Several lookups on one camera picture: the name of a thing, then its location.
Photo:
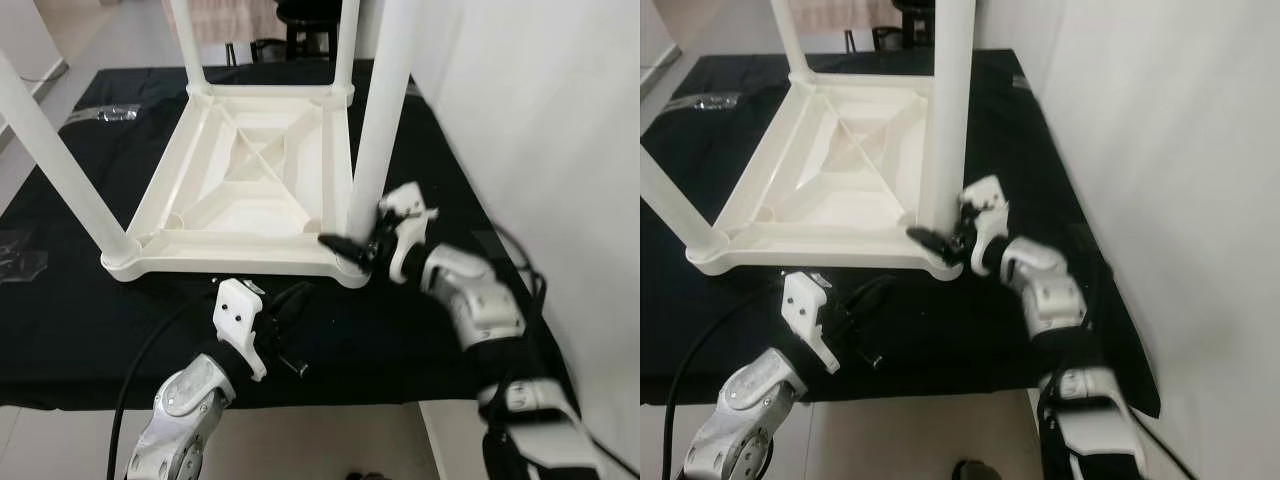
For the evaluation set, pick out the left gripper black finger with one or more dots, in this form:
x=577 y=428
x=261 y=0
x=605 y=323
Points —
x=863 y=292
x=287 y=298
x=302 y=304
x=882 y=298

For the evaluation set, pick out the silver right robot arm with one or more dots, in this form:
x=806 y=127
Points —
x=1050 y=285
x=480 y=300

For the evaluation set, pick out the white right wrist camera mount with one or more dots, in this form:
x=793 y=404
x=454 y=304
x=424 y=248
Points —
x=990 y=245
x=410 y=250

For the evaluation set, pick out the cream plastic table top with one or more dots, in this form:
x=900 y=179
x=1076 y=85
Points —
x=240 y=220
x=830 y=215

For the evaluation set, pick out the white plastic table leg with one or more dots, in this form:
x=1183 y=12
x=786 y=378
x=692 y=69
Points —
x=948 y=120
x=347 y=50
x=190 y=45
x=383 y=120
x=790 y=40
x=60 y=160
x=670 y=210

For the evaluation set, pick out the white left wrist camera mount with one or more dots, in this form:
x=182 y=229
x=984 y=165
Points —
x=805 y=300
x=237 y=310

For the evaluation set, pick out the black table cloth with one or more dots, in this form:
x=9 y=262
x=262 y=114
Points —
x=960 y=340
x=60 y=330

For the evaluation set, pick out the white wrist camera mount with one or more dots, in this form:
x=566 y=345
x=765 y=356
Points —
x=990 y=245
x=237 y=310
x=805 y=300
x=410 y=250

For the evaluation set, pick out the black round stool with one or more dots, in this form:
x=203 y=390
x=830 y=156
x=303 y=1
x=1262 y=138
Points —
x=912 y=10
x=305 y=12

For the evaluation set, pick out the pink cloth covered table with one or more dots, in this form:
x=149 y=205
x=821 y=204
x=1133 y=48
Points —
x=235 y=20
x=845 y=15

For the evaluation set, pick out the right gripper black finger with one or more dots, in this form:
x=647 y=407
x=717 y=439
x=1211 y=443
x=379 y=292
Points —
x=932 y=241
x=348 y=247

